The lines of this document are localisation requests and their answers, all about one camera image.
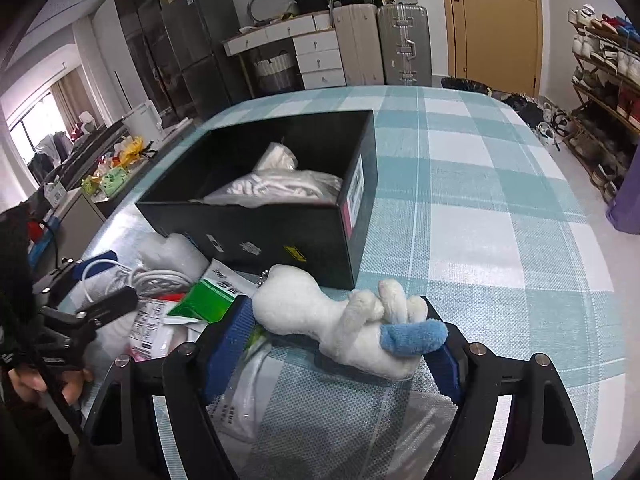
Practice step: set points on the person's left forearm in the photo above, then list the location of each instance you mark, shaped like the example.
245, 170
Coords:
35, 450

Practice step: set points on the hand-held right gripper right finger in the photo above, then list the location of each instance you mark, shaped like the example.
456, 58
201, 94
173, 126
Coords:
448, 376

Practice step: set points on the metal chair frame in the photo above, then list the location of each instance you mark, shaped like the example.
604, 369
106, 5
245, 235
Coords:
270, 2

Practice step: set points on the green white packet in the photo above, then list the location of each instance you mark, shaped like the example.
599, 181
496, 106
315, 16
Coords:
210, 300

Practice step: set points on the yellow plastic bag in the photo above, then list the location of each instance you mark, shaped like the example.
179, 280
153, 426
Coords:
131, 149

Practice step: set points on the clear bag with white cloth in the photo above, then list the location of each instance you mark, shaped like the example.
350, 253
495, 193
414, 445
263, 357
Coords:
245, 400

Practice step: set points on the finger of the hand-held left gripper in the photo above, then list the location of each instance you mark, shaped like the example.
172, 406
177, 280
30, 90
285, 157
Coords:
95, 263
112, 305

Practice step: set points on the white dresser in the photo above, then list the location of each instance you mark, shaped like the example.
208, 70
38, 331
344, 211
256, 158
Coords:
320, 52

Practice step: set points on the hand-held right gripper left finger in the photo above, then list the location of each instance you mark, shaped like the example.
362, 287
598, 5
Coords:
226, 352

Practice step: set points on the beige suitcase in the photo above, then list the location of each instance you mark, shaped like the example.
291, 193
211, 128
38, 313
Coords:
356, 45

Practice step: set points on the wicker basket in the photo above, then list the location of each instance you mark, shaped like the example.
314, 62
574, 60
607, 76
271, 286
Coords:
275, 72

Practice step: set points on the wooden door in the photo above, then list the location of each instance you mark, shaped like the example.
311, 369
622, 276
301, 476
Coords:
495, 25

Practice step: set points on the wooden shoe rack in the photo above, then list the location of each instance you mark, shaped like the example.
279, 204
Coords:
607, 100

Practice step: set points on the white striped bagged cloth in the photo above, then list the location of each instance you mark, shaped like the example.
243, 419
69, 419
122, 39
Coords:
280, 190

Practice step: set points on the green patterned box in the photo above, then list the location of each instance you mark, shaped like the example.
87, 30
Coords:
107, 180

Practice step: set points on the pile of shoes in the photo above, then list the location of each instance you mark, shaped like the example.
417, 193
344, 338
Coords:
535, 115

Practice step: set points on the brown curtain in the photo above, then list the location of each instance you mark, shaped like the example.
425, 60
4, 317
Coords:
72, 97

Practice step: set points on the teal checked bedsheet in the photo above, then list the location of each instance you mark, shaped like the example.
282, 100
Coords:
475, 200

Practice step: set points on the person's left hand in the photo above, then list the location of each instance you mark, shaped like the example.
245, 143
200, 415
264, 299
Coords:
30, 385

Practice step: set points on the dark wardrobe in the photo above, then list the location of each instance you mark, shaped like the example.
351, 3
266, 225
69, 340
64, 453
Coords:
190, 60

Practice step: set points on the black trash bin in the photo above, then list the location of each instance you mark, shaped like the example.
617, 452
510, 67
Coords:
465, 85

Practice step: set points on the purple cloth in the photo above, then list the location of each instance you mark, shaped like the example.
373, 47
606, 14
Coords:
627, 200

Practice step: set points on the silver suitcase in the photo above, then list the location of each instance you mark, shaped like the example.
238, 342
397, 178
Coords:
405, 45

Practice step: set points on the pink white packet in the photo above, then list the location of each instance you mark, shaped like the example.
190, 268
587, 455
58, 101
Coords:
152, 330

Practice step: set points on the grey side table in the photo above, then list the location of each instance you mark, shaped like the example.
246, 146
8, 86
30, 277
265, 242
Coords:
80, 220

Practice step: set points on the black cardboard box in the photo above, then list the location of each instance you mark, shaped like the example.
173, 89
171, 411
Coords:
280, 245

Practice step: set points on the small white bagged cloth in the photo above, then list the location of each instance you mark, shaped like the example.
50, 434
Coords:
276, 156

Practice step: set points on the white plush toy blue scarf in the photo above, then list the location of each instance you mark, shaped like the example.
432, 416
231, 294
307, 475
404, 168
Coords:
320, 320

